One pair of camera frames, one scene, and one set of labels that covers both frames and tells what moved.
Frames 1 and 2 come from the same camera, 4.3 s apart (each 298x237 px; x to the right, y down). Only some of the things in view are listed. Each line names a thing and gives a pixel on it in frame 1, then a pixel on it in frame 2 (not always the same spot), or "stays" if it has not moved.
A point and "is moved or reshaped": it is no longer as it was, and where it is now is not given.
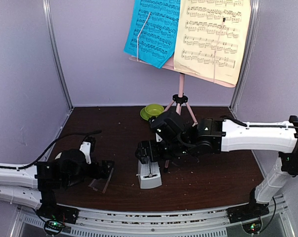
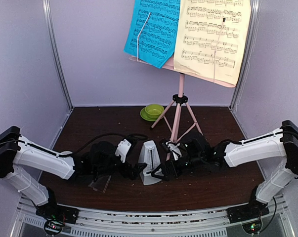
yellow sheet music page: x=211 y=38 stays
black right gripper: x=142 y=146 → x=166 y=171
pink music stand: x=179 y=100 is moved or reshaped
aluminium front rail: x=186 y=222 stays
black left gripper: x=104 y=173 → x=135 y=171
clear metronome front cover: x=101 y=184 stays
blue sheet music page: x=153 y=33 stays
